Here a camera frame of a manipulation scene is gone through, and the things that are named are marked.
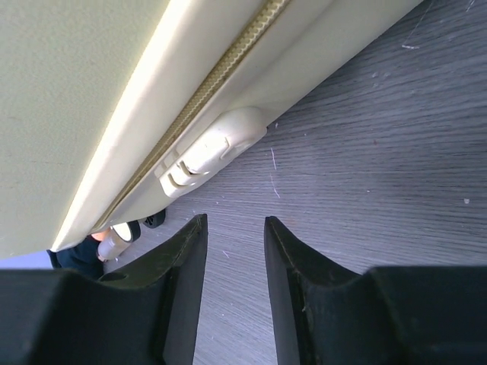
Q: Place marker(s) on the dark navy maroon garment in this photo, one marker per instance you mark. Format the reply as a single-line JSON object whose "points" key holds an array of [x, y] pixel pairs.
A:
{"points": [[83, 258]]}

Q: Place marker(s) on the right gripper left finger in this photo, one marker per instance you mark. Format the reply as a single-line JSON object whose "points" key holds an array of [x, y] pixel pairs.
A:
{"points": [[146, 312]]}

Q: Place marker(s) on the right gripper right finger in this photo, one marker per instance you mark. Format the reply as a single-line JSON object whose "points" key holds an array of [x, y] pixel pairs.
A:
{"points": [[324, 313]]}

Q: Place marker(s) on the yellow hard-shell suitcase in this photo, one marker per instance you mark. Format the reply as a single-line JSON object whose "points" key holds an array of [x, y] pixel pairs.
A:
{"points": [[112, 109]]}

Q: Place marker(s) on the orange makeup sponge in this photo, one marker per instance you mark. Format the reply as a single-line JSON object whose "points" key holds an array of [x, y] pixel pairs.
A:
{"points": [[100, 236]]}

